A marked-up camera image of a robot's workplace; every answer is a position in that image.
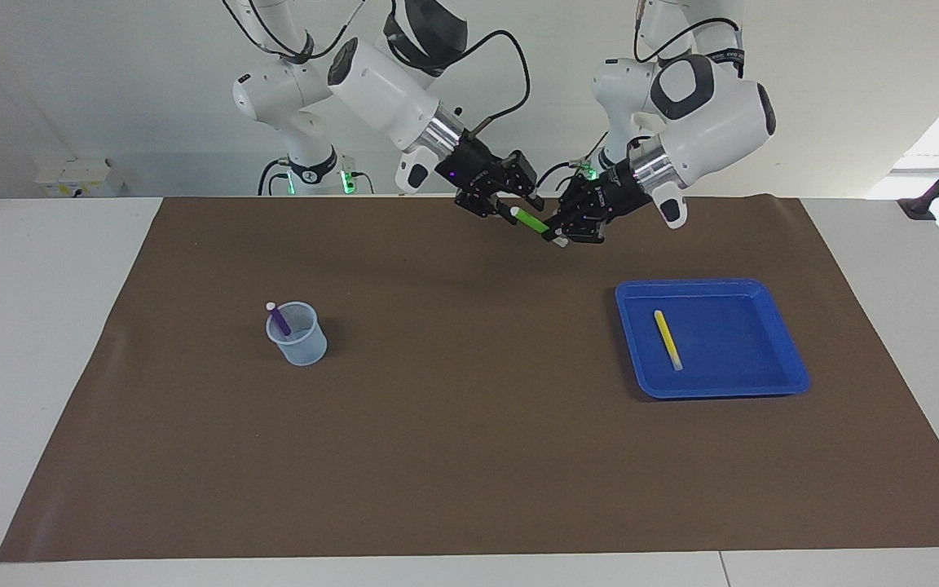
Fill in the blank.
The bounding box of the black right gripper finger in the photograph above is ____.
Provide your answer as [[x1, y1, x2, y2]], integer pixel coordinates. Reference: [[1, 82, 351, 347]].
[[455, 189, 519, 227], [502, 151, 545, 205]]

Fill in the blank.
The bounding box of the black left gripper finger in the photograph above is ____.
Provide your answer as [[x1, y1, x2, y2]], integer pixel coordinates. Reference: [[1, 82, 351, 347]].
[[559, 216, 609, 245], [543, 175, 602, 236]]

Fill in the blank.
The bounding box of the green pen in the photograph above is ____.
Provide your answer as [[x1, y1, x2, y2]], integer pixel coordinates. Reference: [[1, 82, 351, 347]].
[[512, 207, 570, 248]]

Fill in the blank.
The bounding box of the yellow pen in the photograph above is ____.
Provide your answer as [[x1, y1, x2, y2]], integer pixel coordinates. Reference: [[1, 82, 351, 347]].
[[654, 310, 684, 372]]

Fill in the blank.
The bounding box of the blue plastic tray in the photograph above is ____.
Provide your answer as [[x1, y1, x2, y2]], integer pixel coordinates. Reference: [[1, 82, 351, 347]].
[[615, 279, 811, 400]]

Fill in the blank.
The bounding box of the translucent plastic cup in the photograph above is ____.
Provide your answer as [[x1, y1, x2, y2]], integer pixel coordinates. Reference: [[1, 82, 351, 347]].
[[266, 301, 328, 367]]

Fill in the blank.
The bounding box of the brown table mat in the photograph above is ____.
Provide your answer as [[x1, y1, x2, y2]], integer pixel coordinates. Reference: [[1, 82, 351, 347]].
[[0, 194, 939, 563]]

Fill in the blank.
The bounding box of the black left arm base cable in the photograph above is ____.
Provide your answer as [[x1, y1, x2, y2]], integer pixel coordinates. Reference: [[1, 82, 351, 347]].
[[535, 130, 611, 194]]

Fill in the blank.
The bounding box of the black arm base cable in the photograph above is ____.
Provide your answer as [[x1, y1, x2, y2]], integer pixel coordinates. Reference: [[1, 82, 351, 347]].
[[258, 157, 293, 196], [535, 130, 611, 194]]

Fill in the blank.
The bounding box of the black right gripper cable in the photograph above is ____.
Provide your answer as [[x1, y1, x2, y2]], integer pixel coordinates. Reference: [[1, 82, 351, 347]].
[[388, 0, 532, 138]]

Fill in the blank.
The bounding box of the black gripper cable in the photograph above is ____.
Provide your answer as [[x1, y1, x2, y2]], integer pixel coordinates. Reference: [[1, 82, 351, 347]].
[[388, 0, 532, 138], [634, 0, 743, 64]]

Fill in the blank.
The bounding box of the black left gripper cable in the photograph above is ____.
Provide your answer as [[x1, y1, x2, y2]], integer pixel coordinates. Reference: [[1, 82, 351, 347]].
[[634, 0, 743, 64]]

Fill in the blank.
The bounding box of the black right arm base cable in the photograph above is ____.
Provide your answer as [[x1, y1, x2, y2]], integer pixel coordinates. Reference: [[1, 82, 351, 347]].
[[258, 157, 293, 196]]

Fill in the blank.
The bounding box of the white wall socket box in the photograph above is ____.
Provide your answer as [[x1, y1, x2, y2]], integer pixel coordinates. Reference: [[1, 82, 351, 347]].
[[33, 159, 124, 198]]

